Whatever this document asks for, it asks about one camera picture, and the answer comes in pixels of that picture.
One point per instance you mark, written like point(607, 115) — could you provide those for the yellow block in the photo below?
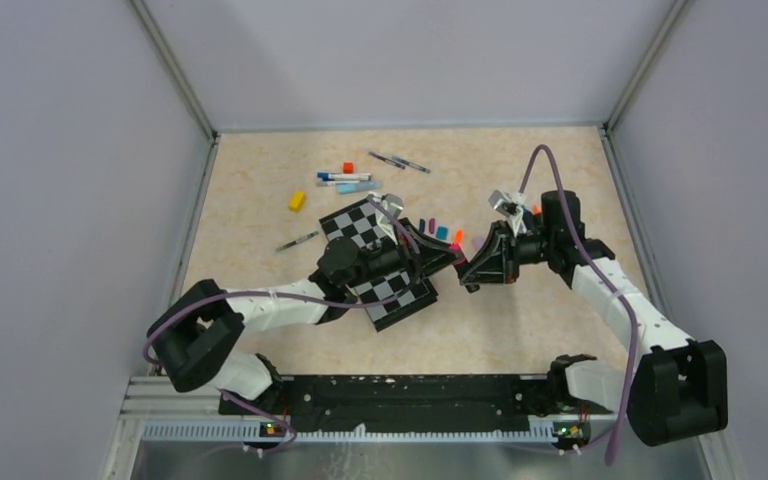
point(297, 201)

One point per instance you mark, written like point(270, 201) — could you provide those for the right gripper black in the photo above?
point(493, 265)

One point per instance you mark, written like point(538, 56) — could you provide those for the black highlighter pink cap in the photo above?
point(467, 277)

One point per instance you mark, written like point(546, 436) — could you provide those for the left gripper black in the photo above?
point(435, 253)

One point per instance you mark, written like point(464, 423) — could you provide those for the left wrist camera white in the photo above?
point(387, 210)

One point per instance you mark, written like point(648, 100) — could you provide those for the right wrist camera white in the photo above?
point(512, 207)

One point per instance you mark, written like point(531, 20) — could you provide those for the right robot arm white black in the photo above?
point(673, 387)

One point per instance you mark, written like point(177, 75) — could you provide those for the black gel pen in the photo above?
point(302, 239)

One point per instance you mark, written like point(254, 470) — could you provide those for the light blue eraser bar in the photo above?
point(365, 186)

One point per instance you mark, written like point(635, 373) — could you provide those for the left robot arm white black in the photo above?
point(194, 341)

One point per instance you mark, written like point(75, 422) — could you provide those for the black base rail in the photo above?
point(458, 403)

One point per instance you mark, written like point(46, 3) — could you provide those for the black white chessboard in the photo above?
point(388, 300)

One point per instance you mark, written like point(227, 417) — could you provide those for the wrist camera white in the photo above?
point(387, 210)
point(512, 207)

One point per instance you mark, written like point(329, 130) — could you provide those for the thin dark pen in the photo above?
point(386, 160)

